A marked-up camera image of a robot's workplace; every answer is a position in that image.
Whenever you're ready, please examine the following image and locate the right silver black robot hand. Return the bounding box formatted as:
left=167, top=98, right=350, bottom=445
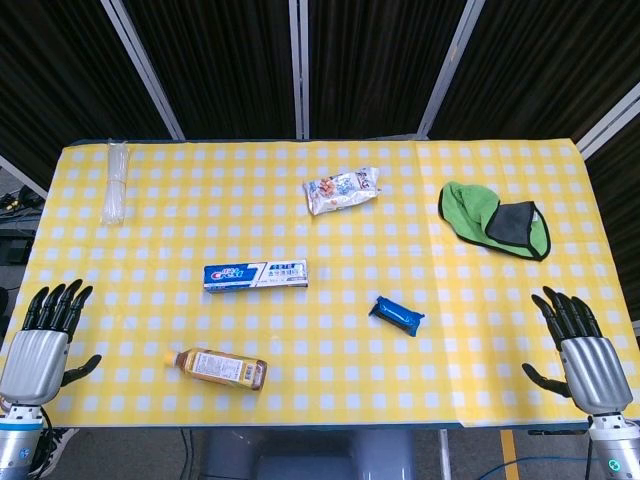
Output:
left=521, top=285, right=634, bottom=416

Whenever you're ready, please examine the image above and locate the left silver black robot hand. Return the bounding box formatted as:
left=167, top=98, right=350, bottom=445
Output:
left=0, top=278, right=103, bottom=404

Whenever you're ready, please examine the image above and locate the white blue toothpaste box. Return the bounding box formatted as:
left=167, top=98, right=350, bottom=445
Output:
left=202, top=258, right=309, bottom=293

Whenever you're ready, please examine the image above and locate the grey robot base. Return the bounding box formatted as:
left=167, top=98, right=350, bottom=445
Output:
left=198, top=427, right=416, bottom=480

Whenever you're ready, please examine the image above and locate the yellow floor tape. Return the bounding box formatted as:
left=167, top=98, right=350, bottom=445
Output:
left=500, top=428, right=519, bottom=480

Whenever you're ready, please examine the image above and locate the green grey microfibre cloth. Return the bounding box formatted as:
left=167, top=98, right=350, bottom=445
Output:
left=438, top=180, right=552, bottom=262

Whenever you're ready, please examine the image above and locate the amber tea bottle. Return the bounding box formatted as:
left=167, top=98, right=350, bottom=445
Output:
left=164, top=347, right=268, bottom=392

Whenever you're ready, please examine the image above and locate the blue snack packet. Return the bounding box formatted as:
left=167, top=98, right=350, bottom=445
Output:
left=368, top=295, right=427, bottom=338

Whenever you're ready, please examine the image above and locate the yellow white checked tablecloth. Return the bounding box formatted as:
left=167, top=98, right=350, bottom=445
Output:
left=0, top=139, right=640, bottom=430

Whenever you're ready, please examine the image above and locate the white printed snack bag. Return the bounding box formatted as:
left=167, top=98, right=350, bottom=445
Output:
left=302, top=166, right=381, bottom=217

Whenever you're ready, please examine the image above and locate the blue cable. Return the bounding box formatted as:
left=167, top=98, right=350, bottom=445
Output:
left=478, top=452, right=594, bottom=480

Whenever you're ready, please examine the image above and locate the black equipment with cables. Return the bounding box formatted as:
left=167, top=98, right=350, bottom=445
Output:
left=0, top=184, right=46, bottom=266

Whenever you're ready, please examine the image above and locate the bundle of white cable ties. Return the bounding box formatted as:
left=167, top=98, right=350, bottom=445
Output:
left=100, top=139, right=132, bottom=226

